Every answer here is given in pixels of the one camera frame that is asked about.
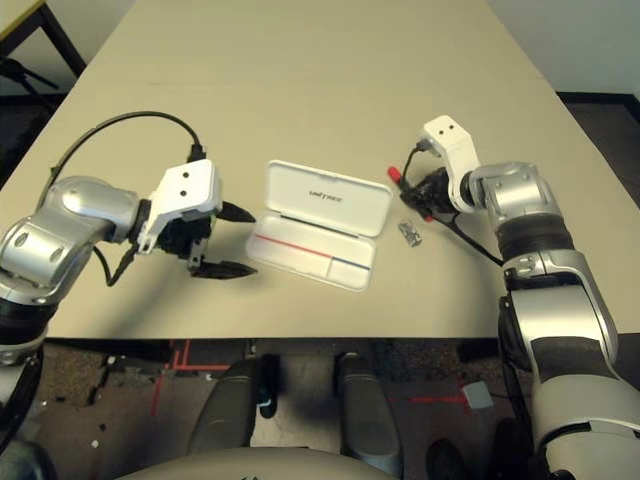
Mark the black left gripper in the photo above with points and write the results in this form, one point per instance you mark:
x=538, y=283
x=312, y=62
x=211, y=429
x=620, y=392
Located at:
x=182, y=240

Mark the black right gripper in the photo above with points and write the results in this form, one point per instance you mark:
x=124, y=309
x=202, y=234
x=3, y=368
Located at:
x=437, y=187

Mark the red black marker pen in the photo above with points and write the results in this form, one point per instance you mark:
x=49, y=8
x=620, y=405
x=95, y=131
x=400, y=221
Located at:
x=395, y=173

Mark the silver metal binder clip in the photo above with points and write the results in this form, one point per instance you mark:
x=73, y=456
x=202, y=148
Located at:
x=410, y=232

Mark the white plastic pencil case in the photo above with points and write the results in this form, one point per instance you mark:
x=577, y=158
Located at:
x=320, y=195

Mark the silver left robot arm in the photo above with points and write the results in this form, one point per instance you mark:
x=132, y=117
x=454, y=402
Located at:
x=75, y=210

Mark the grey robot left leg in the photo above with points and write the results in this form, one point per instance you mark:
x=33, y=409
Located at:
x=225, y=410

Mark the grey robot leg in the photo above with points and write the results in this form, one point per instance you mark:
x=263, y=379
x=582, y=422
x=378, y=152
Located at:
x=367, y=415
x=225, y=410

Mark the grey floor pedal box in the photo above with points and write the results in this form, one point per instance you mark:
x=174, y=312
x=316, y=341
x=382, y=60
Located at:
x=477, y=395

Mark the grey robot right leg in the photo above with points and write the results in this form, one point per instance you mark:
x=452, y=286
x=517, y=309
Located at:
x=367, y=415

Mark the beige robot torso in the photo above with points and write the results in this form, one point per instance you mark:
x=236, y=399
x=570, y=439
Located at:
x=250, y=465

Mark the black shoe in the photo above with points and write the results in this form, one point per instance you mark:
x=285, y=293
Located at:
x=512, y=450
x=449, y=462

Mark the black tripod stand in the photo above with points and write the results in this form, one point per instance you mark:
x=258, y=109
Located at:
x=20, y=70

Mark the grey blue cloth bundle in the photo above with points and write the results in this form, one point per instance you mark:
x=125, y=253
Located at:
x=22, y=462

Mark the side table with black legs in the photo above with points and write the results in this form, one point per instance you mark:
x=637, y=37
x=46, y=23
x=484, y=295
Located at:
x=15, y=10

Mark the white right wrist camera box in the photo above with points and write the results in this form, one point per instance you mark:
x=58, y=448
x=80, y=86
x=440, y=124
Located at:
x=450, y=140

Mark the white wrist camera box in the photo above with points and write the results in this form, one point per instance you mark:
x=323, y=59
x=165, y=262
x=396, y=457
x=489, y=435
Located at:
x=185, y=190
x=450, y=140

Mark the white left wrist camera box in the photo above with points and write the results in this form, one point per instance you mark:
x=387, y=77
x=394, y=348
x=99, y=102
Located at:
x=185, y=190

